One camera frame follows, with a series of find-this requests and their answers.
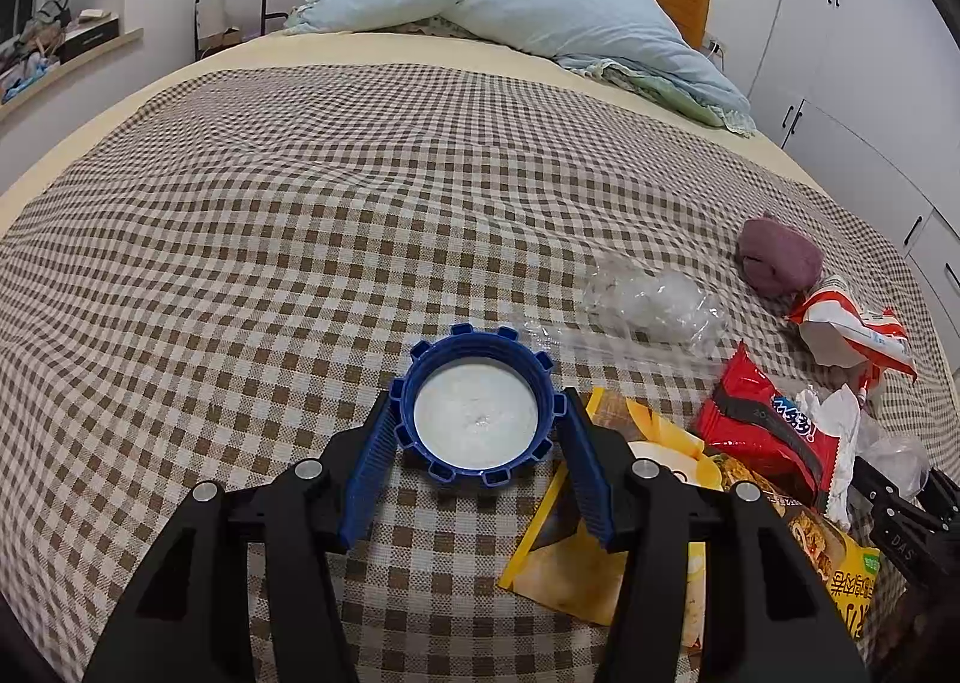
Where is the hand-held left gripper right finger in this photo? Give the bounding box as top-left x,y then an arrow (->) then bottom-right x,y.
559,387 -> 871,683

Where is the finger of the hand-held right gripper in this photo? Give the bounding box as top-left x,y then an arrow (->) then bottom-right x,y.
851,458 -> 940,531
932,468 -> 960,528

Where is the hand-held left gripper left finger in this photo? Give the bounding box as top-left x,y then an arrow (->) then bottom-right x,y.
82,390 -> 398,683

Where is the white tissue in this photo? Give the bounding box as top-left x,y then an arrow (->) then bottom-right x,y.
793,383 -> 863,530

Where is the yellow snack bag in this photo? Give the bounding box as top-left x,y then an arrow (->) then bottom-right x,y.
497,387 -> 882,643

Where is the blue jar lid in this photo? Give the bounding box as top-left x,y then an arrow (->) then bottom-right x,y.
390,324 -> 567,488

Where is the red snack packet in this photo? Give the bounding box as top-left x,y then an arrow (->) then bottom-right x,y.
694,342 -> 841,512

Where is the clear plastic wrapper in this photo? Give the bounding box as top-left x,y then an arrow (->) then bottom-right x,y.
583,259 -> 725,354

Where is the red white snack wrapper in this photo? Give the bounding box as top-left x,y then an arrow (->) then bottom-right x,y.
786,274 -> 920,392

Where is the purple round lump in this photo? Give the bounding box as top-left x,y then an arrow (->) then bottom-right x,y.
735,216 -> 826,298

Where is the cream bed sheet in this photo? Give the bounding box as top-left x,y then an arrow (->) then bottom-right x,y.
0,27 -> 826,204

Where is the white wardrobe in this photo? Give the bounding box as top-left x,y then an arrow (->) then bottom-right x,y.
750,0 -> 960,324

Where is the light blue duvet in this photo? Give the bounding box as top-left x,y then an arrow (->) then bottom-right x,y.
283,0 -> 757,139

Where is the black flat box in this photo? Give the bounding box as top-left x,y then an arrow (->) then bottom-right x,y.
60,16 -> 121,64

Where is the light blue cloth bundle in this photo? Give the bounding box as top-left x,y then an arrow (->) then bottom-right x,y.
4,64 -> 53,101

